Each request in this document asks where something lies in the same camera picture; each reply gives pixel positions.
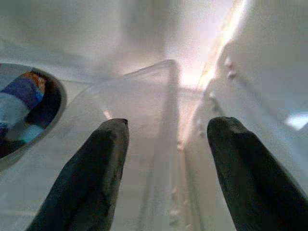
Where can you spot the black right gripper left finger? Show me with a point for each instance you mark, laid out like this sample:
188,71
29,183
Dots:
91,173

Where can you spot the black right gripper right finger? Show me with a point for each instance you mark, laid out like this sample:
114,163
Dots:
250,178

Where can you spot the blue white packet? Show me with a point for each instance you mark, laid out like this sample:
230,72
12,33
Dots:
16,96

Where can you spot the round steel bowl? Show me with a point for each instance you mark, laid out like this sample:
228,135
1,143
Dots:
54,113

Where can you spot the white fridge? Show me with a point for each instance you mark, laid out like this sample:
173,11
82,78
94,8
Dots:
264,48

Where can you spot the clear plastic fridge bin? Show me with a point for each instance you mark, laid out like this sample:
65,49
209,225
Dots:
144,101

